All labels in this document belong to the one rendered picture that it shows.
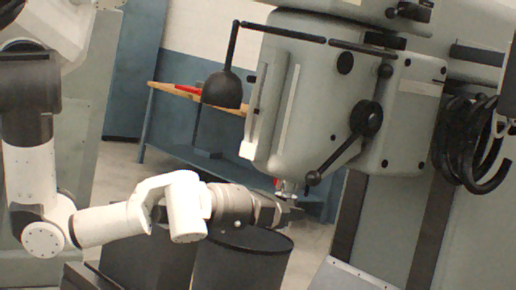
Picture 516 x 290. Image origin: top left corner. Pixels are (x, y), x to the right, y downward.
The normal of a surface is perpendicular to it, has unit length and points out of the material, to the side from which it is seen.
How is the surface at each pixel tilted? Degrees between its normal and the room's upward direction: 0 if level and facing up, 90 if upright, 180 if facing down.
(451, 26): 90
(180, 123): 90
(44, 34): 95
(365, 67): 90
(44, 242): 110
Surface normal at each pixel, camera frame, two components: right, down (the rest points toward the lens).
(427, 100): 0.65, 0.24
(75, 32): 0.80, -0.30
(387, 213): -0.73, -0.05
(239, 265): -0.06, 0.20
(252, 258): 0.15, 0.24
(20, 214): -0.01, 0.48
